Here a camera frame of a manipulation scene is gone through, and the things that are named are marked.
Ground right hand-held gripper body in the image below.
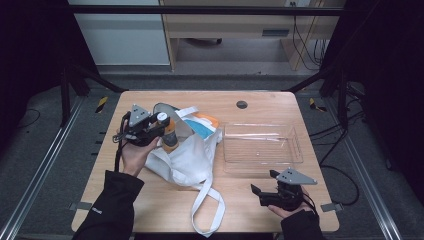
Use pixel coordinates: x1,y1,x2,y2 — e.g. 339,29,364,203
259,167,319,212

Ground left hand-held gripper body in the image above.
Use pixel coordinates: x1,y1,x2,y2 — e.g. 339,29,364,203
116,103,165,148

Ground orange bottle white cap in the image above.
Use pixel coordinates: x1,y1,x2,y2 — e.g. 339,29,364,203
155,111,180,155

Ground clear plastic tray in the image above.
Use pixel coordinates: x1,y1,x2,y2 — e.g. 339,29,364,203
221,121,305,175

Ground white tote bag coloured patches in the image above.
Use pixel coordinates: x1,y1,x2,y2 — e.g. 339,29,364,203
144,102,227,239

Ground person's right hand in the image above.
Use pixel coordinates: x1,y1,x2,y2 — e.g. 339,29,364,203
267,186,313,220

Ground person's left hand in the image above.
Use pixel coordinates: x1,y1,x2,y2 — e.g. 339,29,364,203
119,119,162,178

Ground yellow black tape strip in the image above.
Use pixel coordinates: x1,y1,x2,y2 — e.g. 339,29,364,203
95,95,110,114
308,97,328,113

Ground grey tape piece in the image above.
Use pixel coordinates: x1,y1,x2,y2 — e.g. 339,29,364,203
320,202,345,213
68,201,93,212

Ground black metal stand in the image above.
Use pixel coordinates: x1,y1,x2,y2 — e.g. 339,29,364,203
282,63,352,132
59,62,130,128

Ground white cabinet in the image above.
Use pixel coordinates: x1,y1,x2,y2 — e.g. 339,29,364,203
67,0,171,67

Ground light wooden desk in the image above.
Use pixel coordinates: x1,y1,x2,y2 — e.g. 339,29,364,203
159,0,348,72

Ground black curtain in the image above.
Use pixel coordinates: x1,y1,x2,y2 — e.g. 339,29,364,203
0,0,99,158
319,0,424,196

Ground right hand-held gripper black cable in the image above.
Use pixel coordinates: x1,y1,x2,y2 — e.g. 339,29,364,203
300,190,319,215

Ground hand-held gripper black cable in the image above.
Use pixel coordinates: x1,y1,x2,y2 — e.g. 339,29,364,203
300,190,319,215
112,111,133,173

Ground left hand-held gripper black cable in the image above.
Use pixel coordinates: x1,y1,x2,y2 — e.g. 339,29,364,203
112,111,133,173

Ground aluminium rail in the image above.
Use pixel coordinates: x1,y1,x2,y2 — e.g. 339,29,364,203
323,97,405,240
0,95,86,240

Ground thin black floor cable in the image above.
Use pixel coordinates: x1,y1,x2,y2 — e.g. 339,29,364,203
19,107,42,130

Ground black horizontal frame bar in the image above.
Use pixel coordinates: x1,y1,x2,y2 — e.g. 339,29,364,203
66,4,348,17

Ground black hanging cables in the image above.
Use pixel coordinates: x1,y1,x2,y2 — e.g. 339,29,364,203
290,1,330,72

